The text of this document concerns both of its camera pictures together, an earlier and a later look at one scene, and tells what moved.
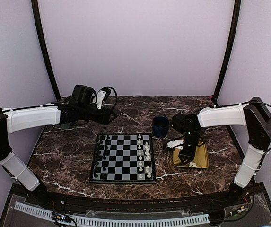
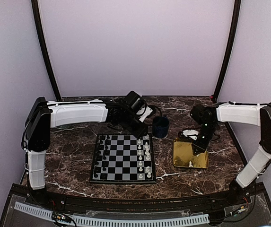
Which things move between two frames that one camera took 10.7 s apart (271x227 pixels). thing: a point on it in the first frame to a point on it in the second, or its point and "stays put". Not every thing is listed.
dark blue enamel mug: x=161 y=124 stays put
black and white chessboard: x=123 y=158 stays put
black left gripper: x=103 y=118 to x=139 y=133
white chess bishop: x=147 y=152 stays put
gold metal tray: x=201 y=159 stays put
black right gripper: x=189 y=155 to x=202 y=147
